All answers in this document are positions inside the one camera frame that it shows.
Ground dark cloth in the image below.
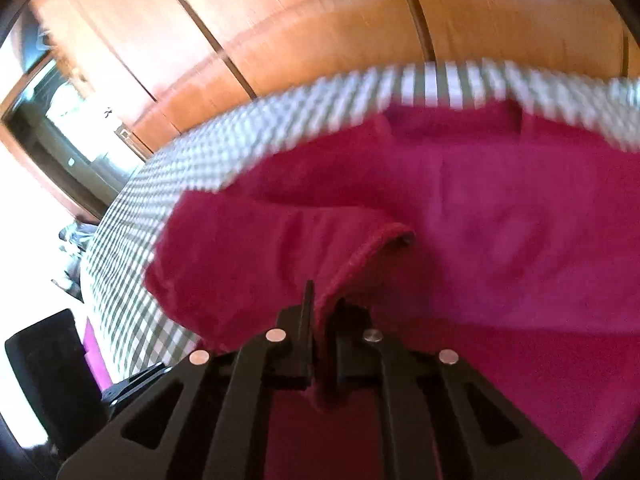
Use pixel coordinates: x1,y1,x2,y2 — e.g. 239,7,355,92
55,225,96,301

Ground green checked bed sheet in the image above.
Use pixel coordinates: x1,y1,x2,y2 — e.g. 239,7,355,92
80,57,640,376

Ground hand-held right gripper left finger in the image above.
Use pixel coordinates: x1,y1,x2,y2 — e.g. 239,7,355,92
57,280,316,480

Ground red sweater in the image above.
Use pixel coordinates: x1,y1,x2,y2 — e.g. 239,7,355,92
145,100,640,480

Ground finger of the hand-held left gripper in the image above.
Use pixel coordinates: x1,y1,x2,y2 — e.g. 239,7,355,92
102,362,173,413

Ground wooden wardrobe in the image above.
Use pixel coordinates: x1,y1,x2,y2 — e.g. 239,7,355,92
27,0,640,161

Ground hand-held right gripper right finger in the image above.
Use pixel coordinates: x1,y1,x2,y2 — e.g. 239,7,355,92
330,305,583,480

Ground green checked pillow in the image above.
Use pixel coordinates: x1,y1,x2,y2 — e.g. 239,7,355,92
500,60,640,153

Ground wall mirror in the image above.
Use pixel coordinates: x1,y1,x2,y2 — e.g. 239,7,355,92
0,50,146,221

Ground pink bed skirt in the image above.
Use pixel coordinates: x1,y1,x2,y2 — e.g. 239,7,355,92
82,320,113,391

